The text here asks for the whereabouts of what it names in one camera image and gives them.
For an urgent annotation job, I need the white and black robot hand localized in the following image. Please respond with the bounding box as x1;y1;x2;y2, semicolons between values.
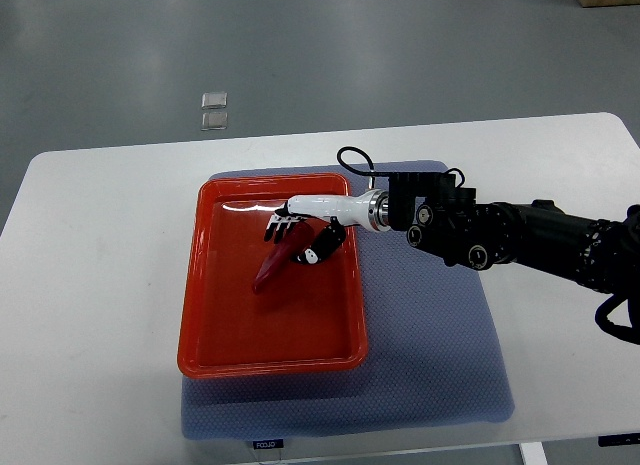
264;189;391;265

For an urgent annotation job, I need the red pepper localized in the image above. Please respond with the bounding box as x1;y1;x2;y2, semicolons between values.
252;222;314;294

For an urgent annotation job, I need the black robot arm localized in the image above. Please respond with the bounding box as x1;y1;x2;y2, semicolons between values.
362;165;639;344

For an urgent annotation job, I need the red plastic tray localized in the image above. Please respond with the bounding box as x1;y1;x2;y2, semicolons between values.
177;173;368;379

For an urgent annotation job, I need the blue-grey mesh mat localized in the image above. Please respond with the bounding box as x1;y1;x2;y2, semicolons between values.
182;165;514;441

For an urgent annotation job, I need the lower silver floor plate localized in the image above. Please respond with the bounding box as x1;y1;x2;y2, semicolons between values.
201;111;228;131

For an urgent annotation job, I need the silver floor plate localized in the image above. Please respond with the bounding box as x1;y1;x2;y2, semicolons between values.
201;91;228;110
201;111;228;131

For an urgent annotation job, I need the upper silver floor plate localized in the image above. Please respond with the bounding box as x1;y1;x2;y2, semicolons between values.
201;91;228;110

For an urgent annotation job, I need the black mat label tag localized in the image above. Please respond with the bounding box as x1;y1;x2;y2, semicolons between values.
252;439;284;450

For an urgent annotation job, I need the white table leg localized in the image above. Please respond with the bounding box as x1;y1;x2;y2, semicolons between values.
519;442;548;465

